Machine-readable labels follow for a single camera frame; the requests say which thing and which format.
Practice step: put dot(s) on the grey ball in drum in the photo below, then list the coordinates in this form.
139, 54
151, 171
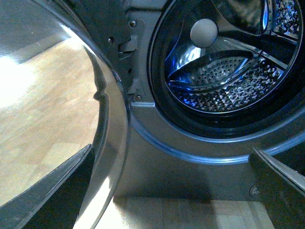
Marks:
204, 33

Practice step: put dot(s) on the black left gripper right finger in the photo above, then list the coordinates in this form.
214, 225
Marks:
281, 190

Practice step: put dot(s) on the grey front-load washing machine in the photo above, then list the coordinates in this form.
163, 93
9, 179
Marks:
197, 113

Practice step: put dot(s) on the round washing machine door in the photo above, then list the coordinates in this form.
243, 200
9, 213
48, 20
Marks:
58, 94

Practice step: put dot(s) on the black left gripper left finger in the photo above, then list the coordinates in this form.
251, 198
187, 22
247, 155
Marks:
53, 202

